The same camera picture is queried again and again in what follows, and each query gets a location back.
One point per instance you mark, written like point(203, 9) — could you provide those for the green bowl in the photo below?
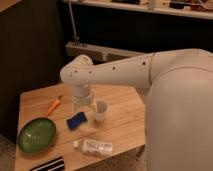
point(37, 136)

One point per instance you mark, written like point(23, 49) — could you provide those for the wooden shelf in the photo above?
point(202, 9)

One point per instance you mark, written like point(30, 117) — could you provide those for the orange toy carrot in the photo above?
point(54, 105)

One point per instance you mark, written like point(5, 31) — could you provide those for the metal stand pole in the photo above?
point(75, 36)

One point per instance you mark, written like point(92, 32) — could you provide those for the blue sponge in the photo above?
point(76, 120)

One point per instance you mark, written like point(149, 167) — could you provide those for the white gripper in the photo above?
point(83, 96)

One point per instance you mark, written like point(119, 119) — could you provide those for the long grey case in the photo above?
point(85, 52)

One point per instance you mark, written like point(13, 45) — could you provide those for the clear plastic bottle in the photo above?
point(94, 147)

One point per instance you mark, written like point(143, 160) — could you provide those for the black white striped object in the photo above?
point(53, 165)

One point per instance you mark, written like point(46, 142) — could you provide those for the wooden table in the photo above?
point(123, 126)

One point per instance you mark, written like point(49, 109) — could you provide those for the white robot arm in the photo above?
point(178, 104)

